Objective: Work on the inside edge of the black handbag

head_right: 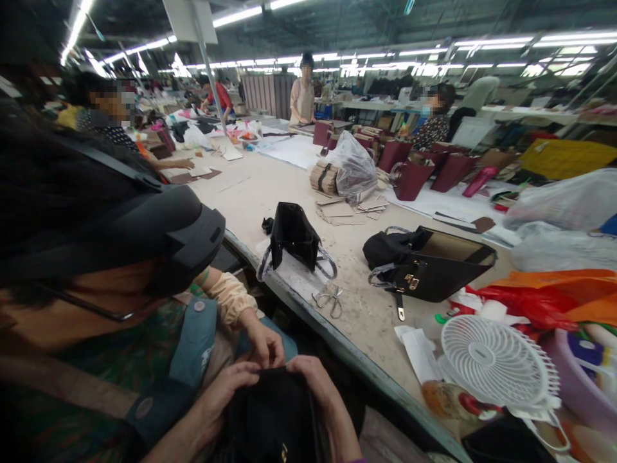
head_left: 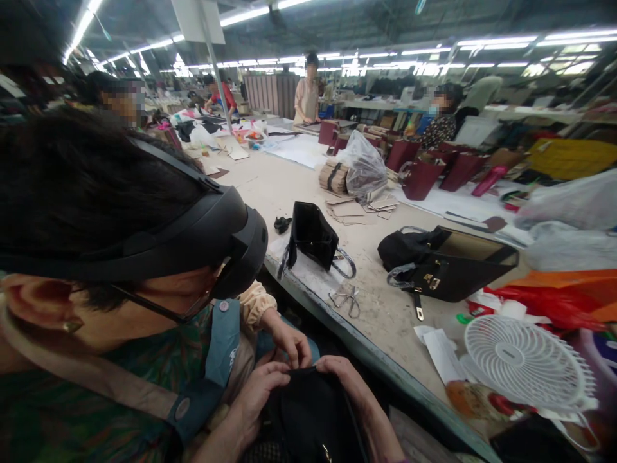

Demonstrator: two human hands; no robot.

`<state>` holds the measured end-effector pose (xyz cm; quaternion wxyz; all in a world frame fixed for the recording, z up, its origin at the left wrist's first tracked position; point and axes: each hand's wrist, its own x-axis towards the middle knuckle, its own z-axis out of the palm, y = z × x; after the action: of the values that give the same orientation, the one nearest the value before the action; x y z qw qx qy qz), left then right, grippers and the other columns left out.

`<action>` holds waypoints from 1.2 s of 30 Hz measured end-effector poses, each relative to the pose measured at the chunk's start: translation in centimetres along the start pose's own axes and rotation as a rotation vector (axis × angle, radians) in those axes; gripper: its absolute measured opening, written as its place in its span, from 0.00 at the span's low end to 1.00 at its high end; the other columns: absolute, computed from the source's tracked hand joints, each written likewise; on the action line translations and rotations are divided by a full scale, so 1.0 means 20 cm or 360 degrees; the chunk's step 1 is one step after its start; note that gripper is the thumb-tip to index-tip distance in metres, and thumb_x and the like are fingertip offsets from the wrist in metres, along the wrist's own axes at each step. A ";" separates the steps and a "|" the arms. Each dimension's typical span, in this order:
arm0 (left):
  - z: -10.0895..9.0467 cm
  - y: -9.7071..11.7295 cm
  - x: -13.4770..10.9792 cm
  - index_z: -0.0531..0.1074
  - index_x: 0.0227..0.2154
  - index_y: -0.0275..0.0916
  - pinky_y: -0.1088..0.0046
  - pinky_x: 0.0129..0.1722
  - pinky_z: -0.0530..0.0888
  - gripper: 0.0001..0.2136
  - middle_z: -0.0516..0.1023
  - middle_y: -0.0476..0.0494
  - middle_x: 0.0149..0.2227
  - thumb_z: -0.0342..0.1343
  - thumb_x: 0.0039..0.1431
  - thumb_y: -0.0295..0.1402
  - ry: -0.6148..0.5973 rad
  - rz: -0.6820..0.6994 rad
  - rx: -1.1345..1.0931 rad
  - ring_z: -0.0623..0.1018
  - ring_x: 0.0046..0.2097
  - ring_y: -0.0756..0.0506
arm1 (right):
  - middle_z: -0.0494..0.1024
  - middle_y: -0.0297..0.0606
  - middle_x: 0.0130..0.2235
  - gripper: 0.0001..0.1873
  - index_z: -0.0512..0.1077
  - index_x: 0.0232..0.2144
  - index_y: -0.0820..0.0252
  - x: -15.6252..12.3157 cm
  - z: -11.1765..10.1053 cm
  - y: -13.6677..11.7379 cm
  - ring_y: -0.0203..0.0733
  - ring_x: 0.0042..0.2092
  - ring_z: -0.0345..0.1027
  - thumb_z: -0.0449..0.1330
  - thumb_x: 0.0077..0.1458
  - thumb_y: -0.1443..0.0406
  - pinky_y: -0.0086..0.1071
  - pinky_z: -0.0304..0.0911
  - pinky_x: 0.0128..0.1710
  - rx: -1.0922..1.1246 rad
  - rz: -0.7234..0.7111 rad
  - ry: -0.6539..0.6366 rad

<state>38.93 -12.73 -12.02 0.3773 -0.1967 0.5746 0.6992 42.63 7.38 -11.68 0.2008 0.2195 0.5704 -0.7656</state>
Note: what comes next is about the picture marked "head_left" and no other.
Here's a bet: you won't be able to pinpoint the person's left hand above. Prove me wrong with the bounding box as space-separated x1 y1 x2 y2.
229 359 293 450

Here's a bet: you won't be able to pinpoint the person's right hand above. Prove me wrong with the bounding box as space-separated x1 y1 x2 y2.
313 355 382 418

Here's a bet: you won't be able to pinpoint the black fabric handbag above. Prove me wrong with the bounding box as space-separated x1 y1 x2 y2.
250 365 378 463

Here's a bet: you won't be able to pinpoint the metal scissors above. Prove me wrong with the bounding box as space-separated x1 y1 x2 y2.
328 283 362 320

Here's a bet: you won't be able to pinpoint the white paper slips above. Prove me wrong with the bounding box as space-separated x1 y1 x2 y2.
413 325 467 386

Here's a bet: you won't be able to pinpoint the black cloth pouch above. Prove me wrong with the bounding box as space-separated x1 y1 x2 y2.
377 226 450 274

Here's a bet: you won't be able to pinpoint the pile of flat cardboard pieces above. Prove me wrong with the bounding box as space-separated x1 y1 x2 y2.
325 194 401 227

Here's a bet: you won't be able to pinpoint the black handbag with gold clasp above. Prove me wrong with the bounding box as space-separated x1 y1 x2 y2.
388 225 521 323

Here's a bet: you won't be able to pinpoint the stack of upright cardboard pieces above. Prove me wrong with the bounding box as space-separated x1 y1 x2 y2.
317 158 352 195

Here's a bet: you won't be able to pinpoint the white table fan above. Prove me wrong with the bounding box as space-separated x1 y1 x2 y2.
463 313 600 414

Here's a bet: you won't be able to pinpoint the clear plastic bag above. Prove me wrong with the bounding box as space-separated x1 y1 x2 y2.
336 129 389 199

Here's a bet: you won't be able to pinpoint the row of maroon bags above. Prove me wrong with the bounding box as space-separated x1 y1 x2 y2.
317 119 488 202

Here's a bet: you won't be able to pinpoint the red plastic bag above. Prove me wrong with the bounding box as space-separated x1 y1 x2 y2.
483 284 609 334

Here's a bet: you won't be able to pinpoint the pink bottle-shaped object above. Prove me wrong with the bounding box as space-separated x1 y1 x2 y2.
470 165 510 198

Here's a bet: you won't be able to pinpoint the orange plastic sheet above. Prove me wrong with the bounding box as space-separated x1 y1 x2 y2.
501 268 617 323

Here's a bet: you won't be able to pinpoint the white plastic bag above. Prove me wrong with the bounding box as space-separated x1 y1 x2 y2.
512 167 617 233
526 221 617 274

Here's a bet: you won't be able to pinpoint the yellow cloth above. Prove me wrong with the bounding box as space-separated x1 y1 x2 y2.
527 138 617 183

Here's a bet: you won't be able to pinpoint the open black bag with straps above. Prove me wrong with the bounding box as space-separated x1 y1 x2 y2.
277 201 358 281

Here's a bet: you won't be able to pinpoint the metal post with white sign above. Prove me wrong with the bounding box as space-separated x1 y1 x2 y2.
170 0 228 113

